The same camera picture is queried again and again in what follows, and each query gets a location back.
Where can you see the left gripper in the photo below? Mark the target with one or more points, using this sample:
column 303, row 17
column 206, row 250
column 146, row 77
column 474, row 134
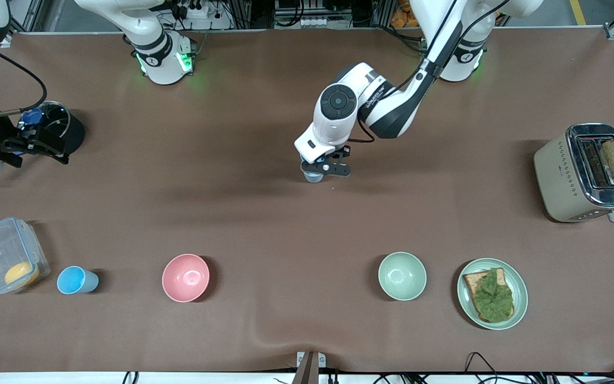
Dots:
column 341, row 153

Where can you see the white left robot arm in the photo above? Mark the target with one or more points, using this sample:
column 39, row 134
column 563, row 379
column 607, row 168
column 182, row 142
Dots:
column 339, row 104

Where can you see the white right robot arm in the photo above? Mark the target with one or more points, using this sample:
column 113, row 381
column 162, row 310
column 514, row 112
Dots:
column 160, row 58

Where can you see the brown table cloth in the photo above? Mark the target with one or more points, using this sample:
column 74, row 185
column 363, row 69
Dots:
column 232, row 229

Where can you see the white power strip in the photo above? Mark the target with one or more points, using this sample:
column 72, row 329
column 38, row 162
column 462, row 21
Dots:
column 198, row 12
column 315, row 22

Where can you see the yellow food piece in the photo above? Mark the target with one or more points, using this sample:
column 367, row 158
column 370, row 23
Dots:
column 19, row 274

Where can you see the pale green bowl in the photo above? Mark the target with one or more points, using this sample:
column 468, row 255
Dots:
column 402, row 276

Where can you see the bag of orange buns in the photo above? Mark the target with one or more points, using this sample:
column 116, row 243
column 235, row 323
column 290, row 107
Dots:
column 400, row 18

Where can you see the toast slice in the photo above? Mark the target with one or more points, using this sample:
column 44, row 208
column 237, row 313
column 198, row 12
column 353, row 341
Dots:
column 472, row 280

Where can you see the pink bowl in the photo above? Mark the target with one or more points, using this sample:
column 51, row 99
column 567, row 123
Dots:
column 185, row 277

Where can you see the green lettuce leaf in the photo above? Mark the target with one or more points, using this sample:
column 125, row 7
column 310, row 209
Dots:
column 493, row 298

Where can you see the beige and chrome toaster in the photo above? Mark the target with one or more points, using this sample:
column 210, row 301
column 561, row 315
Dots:
column 557, row 181

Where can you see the pale green plate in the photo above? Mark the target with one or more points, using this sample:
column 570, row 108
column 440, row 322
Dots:
column 520, row 293

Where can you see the metal table bracket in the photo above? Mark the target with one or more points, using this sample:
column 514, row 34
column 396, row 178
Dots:
column 308, row 370

